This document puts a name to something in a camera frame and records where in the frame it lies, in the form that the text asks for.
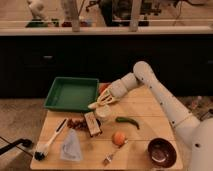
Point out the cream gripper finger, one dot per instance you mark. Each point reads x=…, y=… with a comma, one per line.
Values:
x=107, y=102
x=102, y=97

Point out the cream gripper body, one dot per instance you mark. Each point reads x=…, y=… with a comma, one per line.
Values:
x=110, y=96

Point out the yellow banana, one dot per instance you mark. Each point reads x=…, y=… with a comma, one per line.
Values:
x=95, y=105

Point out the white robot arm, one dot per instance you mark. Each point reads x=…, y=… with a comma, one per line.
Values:
x=194, y=133

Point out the white paper cup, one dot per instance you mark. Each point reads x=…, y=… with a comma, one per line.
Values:
x=103, y=113

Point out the orange bowl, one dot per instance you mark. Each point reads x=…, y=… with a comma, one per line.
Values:
x=103, y=86

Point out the green chili pepper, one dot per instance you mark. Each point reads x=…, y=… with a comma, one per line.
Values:
x=127, y=120

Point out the brown cardboard box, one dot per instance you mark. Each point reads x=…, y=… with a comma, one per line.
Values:
x=92, y=124

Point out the orange fruit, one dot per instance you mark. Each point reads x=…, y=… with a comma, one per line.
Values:
x=118, y=138

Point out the green plastic tray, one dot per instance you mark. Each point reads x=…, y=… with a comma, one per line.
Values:
x=72, y=94

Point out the silver fork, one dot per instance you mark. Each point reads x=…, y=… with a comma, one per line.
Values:
x=108, y=159

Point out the clear plastic bag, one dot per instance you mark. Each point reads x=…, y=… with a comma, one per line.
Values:
x=70, y=148

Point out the dark brown bowl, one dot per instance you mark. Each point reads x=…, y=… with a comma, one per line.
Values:
x=162, y=153

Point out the black handle bar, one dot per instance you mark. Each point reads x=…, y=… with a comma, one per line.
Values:
x=21, y=144

